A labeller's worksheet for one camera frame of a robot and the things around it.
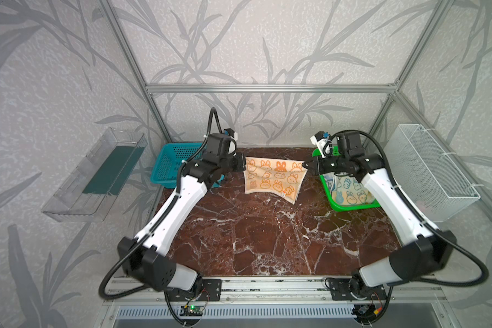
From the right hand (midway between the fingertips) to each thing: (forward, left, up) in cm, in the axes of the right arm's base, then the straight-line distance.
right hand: (305, 158), depth 77 cm
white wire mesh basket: (-17, -36, +6) cm, 40 cm away
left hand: (+1, +22, +3) cm, 22 cm away
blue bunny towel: (+1, -24, -24) cm, 34 cm away
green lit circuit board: (-45, +42, -30) cm, 69 cm away
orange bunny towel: (-1, +7, -11) cm, 13 cm away
